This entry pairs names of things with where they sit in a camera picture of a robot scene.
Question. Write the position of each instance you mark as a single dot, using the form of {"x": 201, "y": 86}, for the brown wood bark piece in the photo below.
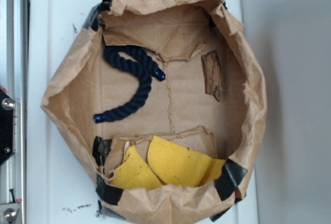
{"x": 212, "y": 74}

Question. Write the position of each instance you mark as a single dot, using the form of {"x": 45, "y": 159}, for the black mounting bracket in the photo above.
{"x": 6, "y": 127}

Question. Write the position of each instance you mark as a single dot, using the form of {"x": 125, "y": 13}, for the brown paper bag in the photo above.
{"x": 175, "y": 34}

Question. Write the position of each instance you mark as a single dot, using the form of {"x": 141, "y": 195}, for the yellow cloth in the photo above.
{"x": 166, "y": 163}

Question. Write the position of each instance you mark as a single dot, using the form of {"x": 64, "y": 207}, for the metal rail frame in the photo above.
{"x": 14, "y": 51}

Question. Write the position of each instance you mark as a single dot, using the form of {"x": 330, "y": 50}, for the white plastic tray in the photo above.
{"x": 59, "y": 190}

